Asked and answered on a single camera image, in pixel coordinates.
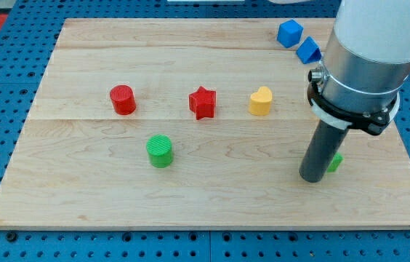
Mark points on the green cylinder block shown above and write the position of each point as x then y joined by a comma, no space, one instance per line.
160,153

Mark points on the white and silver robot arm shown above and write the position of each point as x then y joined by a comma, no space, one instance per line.
366,61

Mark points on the red star block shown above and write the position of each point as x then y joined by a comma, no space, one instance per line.
202,103

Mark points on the yellow heart block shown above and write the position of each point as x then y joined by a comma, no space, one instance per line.
260,101

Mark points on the wooden board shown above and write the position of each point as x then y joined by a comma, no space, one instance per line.
80,166

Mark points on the red cylinder block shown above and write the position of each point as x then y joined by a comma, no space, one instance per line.
123,100

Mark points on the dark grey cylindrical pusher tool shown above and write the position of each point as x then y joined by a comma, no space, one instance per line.
324,144

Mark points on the blue cube block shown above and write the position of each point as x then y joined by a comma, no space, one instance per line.
289,33

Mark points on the blue triangular block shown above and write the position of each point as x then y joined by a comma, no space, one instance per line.
309,51

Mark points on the small green block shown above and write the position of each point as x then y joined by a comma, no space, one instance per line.
335,163

